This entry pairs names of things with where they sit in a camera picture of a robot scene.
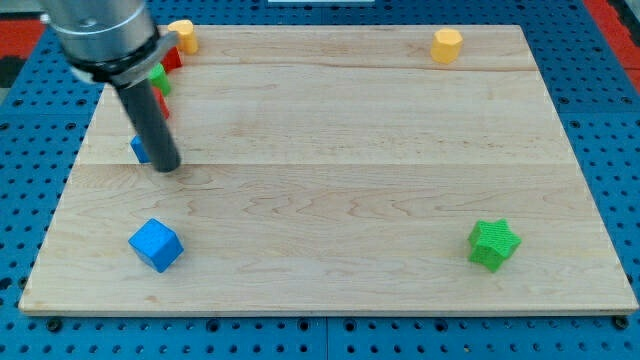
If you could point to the red block lower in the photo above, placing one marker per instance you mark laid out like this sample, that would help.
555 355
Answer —
161 102

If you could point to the green star block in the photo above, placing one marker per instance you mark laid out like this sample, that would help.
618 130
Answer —
492 243

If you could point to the red block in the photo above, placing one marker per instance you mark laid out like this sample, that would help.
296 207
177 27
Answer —
161 102
172 60

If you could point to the red block upper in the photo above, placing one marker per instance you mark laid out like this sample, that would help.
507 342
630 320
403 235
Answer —
172 60

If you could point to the wooden board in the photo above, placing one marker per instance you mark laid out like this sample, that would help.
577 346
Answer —
335 171

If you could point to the blue triangle block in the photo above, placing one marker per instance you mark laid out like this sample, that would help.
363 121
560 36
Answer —
138 150

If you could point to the yellow block left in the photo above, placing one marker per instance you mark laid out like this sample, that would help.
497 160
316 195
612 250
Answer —
187 38

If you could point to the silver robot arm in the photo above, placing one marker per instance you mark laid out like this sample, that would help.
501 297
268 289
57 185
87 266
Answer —
108 41

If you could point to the yellow hexagon block right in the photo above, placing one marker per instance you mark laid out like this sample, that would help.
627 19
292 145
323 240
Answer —
446 45

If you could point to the blue cube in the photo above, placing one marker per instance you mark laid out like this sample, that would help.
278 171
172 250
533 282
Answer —
157 245

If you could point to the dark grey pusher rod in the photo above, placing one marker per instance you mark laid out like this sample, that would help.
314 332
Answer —
150 125

